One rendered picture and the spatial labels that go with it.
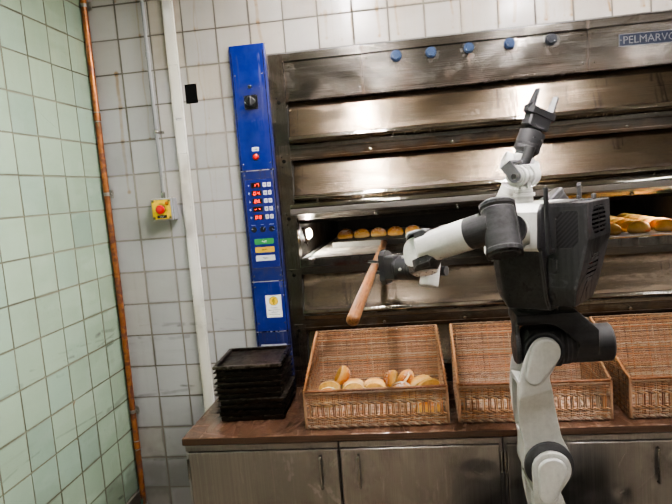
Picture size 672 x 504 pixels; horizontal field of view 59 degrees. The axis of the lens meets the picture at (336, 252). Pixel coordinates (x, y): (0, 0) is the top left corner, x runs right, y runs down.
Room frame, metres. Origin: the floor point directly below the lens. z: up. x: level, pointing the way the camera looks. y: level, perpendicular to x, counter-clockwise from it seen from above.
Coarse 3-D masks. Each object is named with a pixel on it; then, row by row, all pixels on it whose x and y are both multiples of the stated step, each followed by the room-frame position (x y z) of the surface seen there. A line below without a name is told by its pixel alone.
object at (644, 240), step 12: (612, 240) 2.53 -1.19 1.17; (624, 240) 2.53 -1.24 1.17; (636, 240) 2.52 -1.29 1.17; (648, 240) 2.52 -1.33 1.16; (660, 240) 2.51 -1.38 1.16; (396, 252) 2.68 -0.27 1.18; (468, 252) 2.61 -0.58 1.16; (480, 252) 2.60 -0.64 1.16; (300, 264) 2.70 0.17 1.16; (312, 264) 2.70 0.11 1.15; (324, 264) 2.69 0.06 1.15; (336, 264) 2.68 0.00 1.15; (348, 264) 2.68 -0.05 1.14; (360, 264) 2.67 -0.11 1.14
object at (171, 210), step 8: (152, 200) 2.71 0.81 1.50; (160, 200) 2.71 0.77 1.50; (168, 200) 2.70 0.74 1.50; (176, 200) 2.76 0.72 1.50; (152, 208) 2.71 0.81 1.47; (168, 208) 2.70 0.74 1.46; (176, 208) 2.75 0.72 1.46; (152, 216) 2.72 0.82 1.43; (160, 216) 2.71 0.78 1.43; (168, 216) 2.70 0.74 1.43; (176, 216) 2.74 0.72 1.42
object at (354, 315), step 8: (384, 240) 2.98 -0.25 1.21; (384, 248) 2.72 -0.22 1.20; (376, 256) 2.34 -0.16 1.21; (376, 264) 2.14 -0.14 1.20; (368, 272) 1.93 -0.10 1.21; (376, 272) 2.04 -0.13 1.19; (368, 280) 1.77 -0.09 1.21; (360, 288) 1.65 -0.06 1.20; (368, 288) 1.67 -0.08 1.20; (360, 296) 1.52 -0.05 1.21; (352, 304) 1.45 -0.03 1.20; (360, 304) 1.43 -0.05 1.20; (352, 312) 1.33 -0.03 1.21; (360, 312) 1.37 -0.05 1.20; (352, 320) 1.31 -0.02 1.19
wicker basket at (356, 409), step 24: (336, 336) 2.64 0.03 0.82; (360, 336) 2.63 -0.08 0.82; (384, 336) 2.62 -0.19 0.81; (408, 336) 2.60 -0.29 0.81; (432, 336) 2.59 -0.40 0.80; (312, 360) 2.43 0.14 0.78; (336, 360) 2.61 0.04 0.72; (360, 360) 2.60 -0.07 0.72; (384, 360) 2.59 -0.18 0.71; (408, 360) 2.58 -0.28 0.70; (312, 384) 2.39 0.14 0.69; (312, 408) 2.20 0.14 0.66; (336, 408) 2.37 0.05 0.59; (360, 408) 2.35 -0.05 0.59; (384, 408) 2.33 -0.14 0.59; (408, 408) 2.31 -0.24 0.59
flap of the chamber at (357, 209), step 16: (576, 192) 2.41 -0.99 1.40; (592, 192) 2.42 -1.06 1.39; (608, 192) 2.44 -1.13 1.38; (624, 192) 2.47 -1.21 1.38; (640, 192) 2.50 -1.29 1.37; (656, 192) 2.52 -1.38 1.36; (304, 208) 2.55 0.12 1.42; (320, 208) 2.54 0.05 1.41; (336, 208) 2.53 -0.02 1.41; (352, 208) 2.52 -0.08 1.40; (368, 208) 2.51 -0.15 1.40; (384, 208) 2.52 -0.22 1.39; (400, 208) 2.55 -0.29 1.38; (416, 208) 2.58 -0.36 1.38; (432, 208) 2.61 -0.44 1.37; (448, 208) 2.64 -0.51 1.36
